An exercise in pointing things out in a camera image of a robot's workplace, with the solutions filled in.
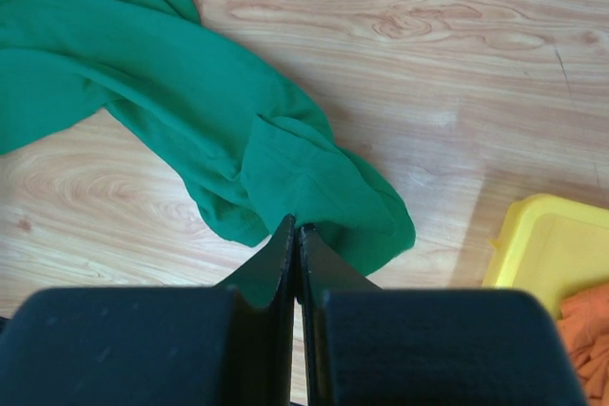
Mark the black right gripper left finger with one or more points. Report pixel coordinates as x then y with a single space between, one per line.
258 361

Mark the green t shirt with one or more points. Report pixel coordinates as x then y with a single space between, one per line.
250 146

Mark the yellow plastic tray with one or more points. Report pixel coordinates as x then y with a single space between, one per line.
551 248

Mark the orange t shirt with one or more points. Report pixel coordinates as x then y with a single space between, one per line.
584 332

